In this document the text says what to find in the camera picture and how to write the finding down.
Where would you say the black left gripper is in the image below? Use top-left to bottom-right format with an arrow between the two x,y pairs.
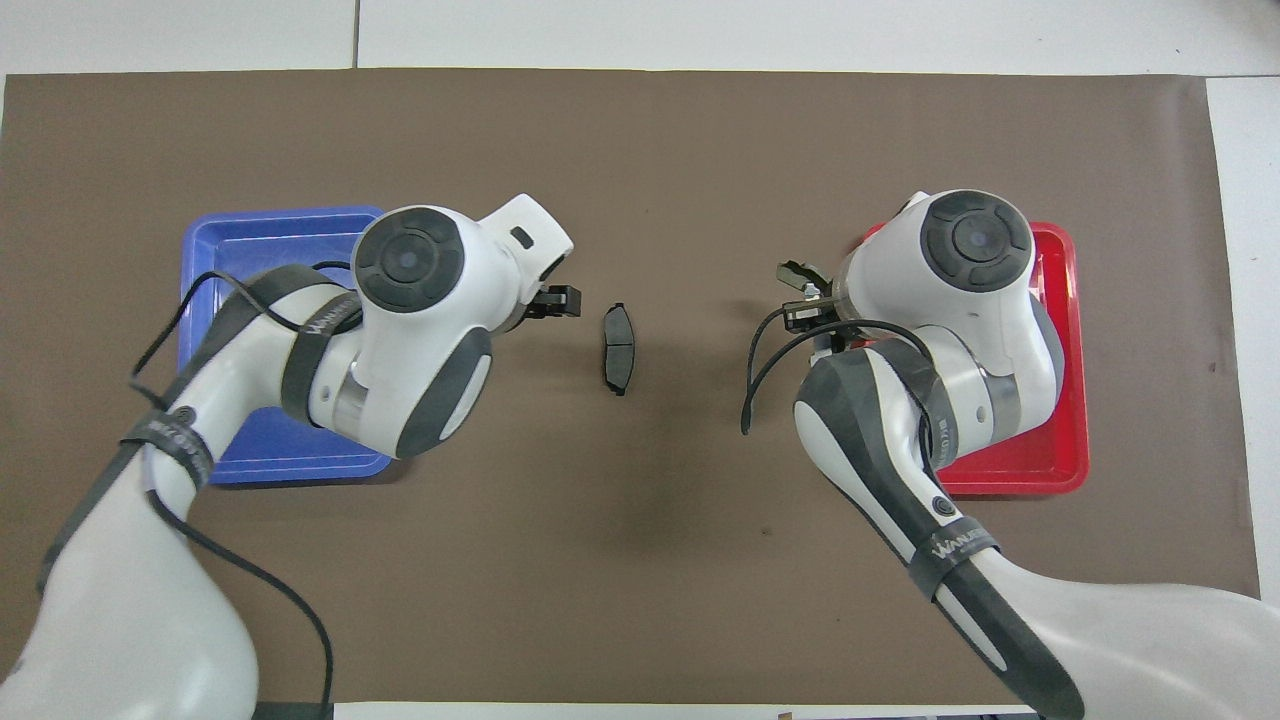
497,284 -> 584,334

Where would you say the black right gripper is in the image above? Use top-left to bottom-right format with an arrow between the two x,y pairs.
782,283 -> 853,353

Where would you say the dark brake pad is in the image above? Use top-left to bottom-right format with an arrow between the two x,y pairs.
600,303 -> 641,397

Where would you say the brown table mat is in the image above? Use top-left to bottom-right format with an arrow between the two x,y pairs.
0,68 -> 1261,706

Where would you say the red plastic tray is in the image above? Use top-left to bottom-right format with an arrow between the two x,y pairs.
858,220 -> 1091,497

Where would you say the blue plastic tray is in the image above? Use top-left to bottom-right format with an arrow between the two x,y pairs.
178,205 -> 394,487

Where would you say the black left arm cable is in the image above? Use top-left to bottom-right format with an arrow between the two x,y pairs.
128,262 -> 356,720

